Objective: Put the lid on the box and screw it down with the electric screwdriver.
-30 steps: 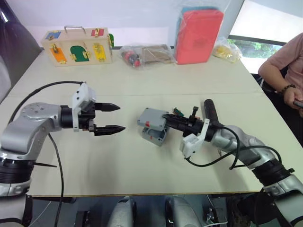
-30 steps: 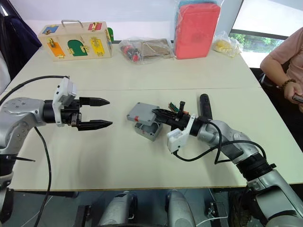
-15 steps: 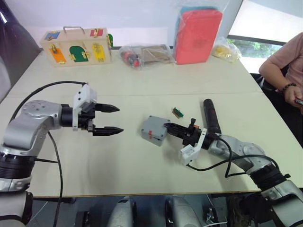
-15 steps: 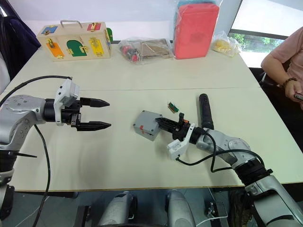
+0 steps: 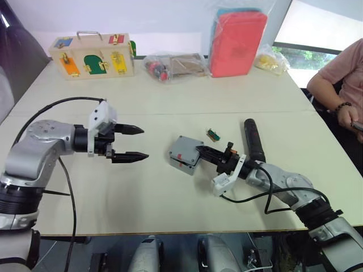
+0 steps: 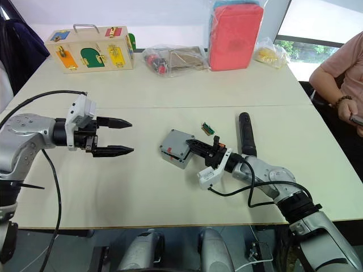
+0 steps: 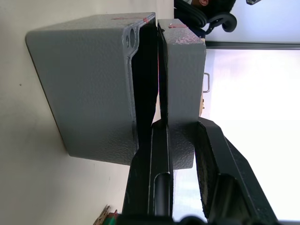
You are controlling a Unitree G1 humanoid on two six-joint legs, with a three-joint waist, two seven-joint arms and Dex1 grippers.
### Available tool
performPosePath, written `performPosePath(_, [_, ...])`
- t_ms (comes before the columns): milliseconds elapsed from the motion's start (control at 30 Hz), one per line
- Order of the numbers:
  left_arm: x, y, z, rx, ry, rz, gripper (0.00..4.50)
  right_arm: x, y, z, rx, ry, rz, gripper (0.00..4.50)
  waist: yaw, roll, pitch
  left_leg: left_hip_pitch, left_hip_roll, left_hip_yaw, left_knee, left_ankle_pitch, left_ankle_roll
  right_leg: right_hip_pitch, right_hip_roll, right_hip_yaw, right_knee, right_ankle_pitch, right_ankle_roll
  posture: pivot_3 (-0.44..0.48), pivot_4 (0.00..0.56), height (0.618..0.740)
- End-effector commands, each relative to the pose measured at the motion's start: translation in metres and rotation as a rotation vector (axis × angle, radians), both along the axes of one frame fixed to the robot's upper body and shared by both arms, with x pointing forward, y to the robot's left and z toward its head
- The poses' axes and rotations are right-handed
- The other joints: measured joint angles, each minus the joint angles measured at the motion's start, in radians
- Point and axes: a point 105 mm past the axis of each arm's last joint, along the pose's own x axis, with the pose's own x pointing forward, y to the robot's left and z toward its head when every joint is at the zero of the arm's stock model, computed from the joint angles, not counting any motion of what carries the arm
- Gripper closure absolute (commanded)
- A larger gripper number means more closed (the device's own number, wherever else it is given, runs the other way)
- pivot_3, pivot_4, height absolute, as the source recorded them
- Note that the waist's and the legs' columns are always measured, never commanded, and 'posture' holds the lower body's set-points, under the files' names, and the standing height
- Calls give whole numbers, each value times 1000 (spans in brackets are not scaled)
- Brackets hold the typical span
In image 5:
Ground plastic bag with yellow pieces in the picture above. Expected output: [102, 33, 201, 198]
[253, 43, 290, 76]

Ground window with dark frame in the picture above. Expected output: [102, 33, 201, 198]
[272, 0, 363, 72]

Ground dark grey partition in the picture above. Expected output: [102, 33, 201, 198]
[0, 0, 52, 123]

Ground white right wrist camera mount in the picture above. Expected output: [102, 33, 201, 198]
[212, 154, 247, 197]

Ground person's hand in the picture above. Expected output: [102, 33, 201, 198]
[338, 105, 363, 131]

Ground dark bead bracelet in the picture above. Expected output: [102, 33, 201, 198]
[332, 101, 353, 113]

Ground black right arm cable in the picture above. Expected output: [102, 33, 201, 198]
[221, 165, 343, 215]

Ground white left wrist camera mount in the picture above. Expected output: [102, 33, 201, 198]
[87, 99, 118, 158]

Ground grey plastic junction box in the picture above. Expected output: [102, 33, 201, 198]
[168, 154, 201, 176]

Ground plastic bag with wooden parts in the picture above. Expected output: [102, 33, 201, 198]
[141, 52, 213, 83]

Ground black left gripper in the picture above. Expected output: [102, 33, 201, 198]
[94, 123, 150, 164]

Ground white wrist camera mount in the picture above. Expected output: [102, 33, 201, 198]
[87, 99, 118, 158]
[212, 154, 247, 197]

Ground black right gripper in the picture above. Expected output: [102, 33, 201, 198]
[195, 141, 240, 175]

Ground wooden lock box coloured doors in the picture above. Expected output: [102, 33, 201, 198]
[48, 31, 137, 82]

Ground grey rounded shell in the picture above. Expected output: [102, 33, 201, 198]
[126, 235, 164, 272]
[197, 235, 243, 272]

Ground plastic bag with red boards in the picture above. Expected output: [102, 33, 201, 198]
[209, 6, 269, 79]

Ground person in pink shirt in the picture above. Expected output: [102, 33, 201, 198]
[317, 37, 363, 114]

